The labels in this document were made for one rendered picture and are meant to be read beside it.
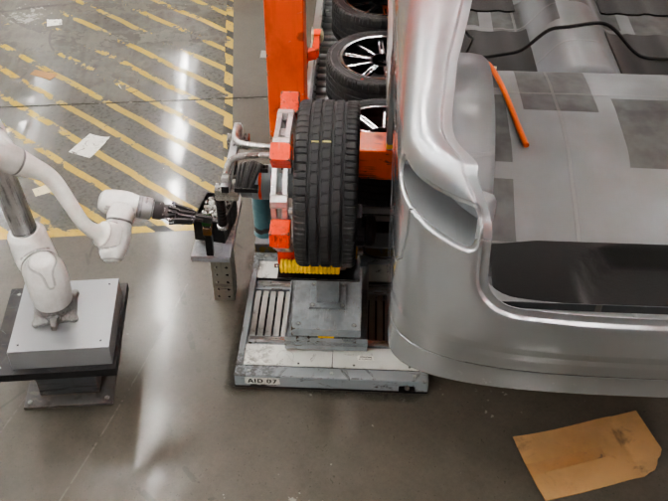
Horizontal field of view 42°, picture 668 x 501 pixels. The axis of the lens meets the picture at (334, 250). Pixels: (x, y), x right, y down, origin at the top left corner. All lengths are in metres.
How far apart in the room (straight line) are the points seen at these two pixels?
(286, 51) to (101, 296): 1.27
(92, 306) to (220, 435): 0.74
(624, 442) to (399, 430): 0.92
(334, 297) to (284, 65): 1.02
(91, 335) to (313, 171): 1.12
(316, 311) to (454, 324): 1.34
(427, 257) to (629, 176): 1.21
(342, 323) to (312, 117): 0.97
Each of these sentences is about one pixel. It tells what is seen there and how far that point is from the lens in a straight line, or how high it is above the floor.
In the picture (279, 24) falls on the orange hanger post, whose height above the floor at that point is 1.29.
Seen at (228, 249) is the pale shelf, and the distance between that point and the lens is 3.77.
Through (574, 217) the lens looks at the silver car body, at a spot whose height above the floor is 0.93.
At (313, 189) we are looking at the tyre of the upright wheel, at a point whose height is 1.03.
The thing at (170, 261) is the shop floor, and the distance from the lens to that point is 4.43.
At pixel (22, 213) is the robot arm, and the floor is 0.80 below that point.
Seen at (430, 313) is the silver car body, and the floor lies 1.11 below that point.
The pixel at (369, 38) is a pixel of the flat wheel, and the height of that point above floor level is 0.50.
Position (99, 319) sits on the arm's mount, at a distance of 3.62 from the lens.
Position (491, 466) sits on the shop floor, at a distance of 3.61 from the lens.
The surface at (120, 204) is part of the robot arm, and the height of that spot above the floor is 0.82.
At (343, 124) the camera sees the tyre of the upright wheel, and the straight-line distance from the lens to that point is 3.21.
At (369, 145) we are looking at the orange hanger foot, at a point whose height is 0.68.
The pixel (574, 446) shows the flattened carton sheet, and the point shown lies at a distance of 3.73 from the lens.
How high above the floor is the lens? 2.91
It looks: 41 degrees down
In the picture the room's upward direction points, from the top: straight up
